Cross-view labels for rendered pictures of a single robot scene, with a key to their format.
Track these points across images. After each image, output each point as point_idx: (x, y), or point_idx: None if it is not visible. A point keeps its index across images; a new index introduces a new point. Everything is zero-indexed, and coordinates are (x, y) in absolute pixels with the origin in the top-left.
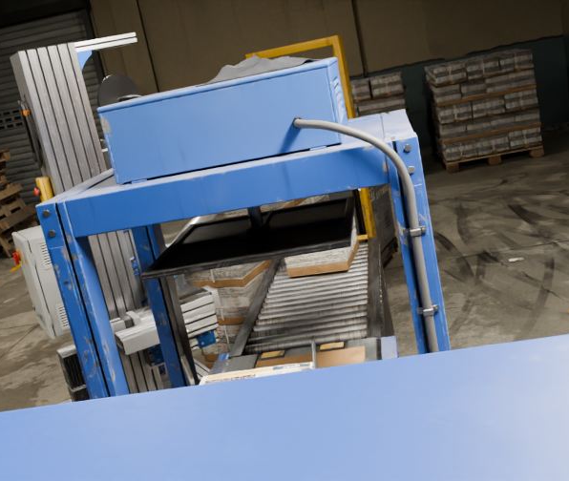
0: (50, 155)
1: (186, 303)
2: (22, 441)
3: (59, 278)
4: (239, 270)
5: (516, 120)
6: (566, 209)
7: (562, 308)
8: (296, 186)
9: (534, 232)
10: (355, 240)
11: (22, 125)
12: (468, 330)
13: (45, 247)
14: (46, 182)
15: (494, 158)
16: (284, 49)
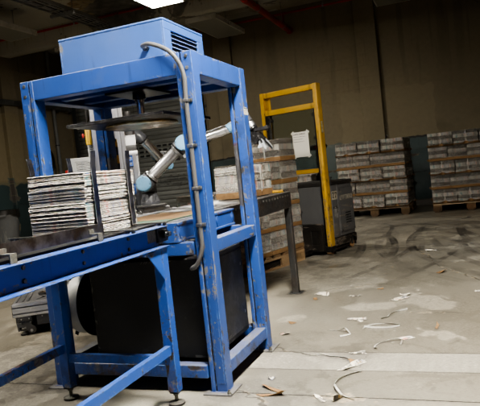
0: (91, 113)
1: (156, 211)
2: None
3: (26, 121)
4: None
5: None
6: None
7: (435, 271)
8: (134, 75)
9: (458, 239)
10: (268, 187)
11: (150, 156)
12: (362, 276)
13: (79, 164)
14: (88, 130)
15: (470, 205)
16: (282, 91)
